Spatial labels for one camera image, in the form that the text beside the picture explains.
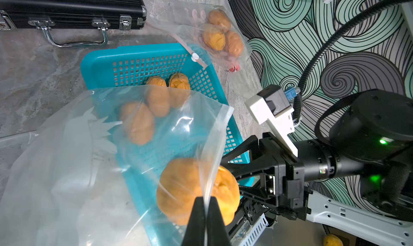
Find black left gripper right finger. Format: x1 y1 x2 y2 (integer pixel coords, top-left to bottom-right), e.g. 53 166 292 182
206 197 231 246

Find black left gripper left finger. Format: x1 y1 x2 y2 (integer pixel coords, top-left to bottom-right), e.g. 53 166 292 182
181 197 206 246

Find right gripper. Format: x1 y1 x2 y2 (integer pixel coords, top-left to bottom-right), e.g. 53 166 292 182
221 135 308 220

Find potato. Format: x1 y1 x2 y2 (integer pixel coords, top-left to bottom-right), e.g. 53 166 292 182
169 72 190 108
208 9 231 33
146 76 171 118
224 31 244 57
157 158 240 226
323 234 343 246
202 26 226 51
120 102 155 146

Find clear blue-zipper bag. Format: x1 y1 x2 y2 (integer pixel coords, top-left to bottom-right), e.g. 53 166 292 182
1 85 233 246

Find clear pink-zipper bag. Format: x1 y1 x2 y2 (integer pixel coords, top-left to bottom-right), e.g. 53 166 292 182
147 0 252 72

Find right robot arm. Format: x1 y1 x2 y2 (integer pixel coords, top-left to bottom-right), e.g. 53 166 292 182
223 0 413 246

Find potato on floor outside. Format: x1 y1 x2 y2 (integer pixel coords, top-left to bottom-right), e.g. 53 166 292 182
323 234 343 246

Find pink small toy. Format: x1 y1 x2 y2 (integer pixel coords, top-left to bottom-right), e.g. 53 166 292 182
229 65 240 72

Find teal plastic basket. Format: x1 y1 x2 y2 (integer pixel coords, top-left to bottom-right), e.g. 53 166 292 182
81 43 228 246

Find black aluminium case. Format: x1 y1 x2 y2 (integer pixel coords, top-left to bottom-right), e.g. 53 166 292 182
1 0 147 48

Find white slotted cable duct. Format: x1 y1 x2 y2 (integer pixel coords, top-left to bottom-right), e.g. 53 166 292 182
231 214 268 246

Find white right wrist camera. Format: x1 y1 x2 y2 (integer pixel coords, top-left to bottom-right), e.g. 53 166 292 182
245 84 298 156

